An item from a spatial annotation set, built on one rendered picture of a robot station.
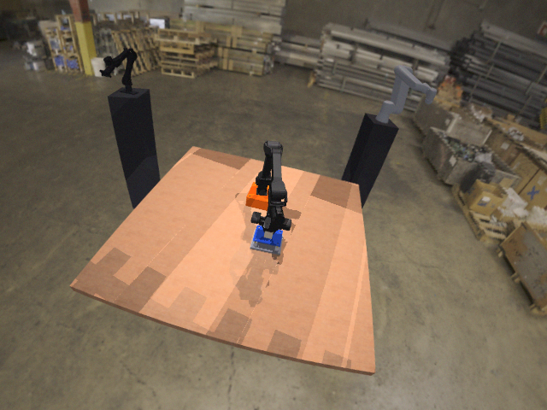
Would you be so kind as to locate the blue plate with square handle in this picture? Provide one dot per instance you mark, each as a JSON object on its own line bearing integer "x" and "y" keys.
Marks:
{"x": 267, "y": 237}

